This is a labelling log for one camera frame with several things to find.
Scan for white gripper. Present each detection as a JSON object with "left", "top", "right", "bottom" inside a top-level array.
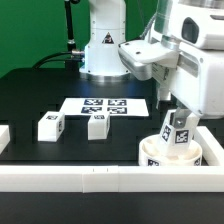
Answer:
[{"left": 153, "top": 50, "right": 224, "bottom": 129}]

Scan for white U-shaped fence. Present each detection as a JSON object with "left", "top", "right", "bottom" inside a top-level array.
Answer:
[{"left": 0, "top": 126, "right": 224, "bottom": 193}]

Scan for black pole stand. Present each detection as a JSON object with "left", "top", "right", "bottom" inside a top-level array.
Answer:
[{"left": 64, "top": 0, "right": 78, "bottom": 71}]

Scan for black cables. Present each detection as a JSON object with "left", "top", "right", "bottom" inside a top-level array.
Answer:
[{"left": 32, "top": 49, "right": 86, "bottom": 70}]

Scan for white round stool seat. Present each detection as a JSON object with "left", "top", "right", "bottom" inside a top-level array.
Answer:
[{"left": 138, "top": 135, "right": 202, "bottom": 166}]

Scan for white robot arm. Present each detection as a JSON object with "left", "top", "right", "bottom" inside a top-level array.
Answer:
[{"left": 80, "top": 0, "right": 224, "bottom": 119}]

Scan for white sheet with markers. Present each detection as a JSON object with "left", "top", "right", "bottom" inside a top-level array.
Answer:
[{"left": 60, "top": 98, "right": 149, "bottom": 117}]

